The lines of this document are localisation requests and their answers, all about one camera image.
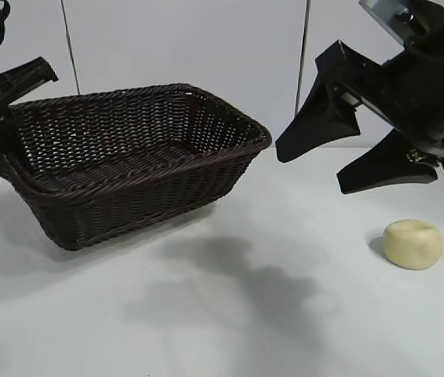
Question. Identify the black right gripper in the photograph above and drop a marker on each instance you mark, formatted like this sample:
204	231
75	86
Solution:
422	90

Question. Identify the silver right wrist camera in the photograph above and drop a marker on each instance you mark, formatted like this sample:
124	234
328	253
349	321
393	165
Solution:
379	15

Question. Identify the dark brown wicker basket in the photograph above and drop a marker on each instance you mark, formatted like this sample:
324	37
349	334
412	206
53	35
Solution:
147	188

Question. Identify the pale yellow egg yolk pastry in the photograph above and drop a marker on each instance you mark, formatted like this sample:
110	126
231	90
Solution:
412	245

